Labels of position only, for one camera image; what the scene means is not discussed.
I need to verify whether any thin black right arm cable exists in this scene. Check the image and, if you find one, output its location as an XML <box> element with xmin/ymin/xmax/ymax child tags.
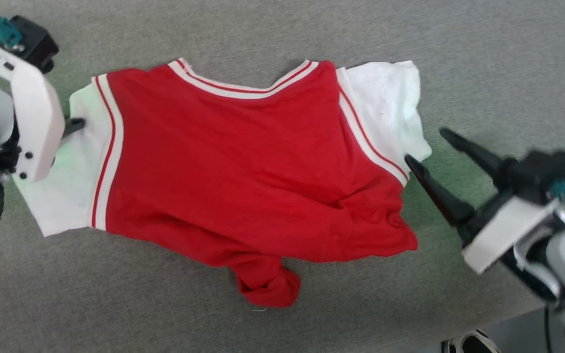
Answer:
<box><xmin>542</xmin><ymin>305</ymin><xmax>553</xmax><ymax>353</ymax></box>

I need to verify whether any red and white shirt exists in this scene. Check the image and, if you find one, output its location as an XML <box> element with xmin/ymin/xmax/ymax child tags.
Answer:
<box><xmin>13</xmin><ymin>58</ymin><xmax>433</xmax><ymax>308</ymax></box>

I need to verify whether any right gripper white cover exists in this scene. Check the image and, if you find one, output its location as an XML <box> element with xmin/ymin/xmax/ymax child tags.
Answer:
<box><xmin>404</xmin><ymin>128</ymin><xmax>556</xmax><ymax>275</ymax></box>

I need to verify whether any grey fabric sofa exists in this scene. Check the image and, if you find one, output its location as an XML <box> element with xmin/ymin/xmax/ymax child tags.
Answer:
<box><xmin>0</xmin><ymin>0</ymin><xmax>565</xmax><ymax>353</ymax></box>

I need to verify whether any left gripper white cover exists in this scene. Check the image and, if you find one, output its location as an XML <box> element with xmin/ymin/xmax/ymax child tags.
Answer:
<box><xmin>0</xmin><ymin>43</ymin><xmax>87</xmax><ymax>183</ymax></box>

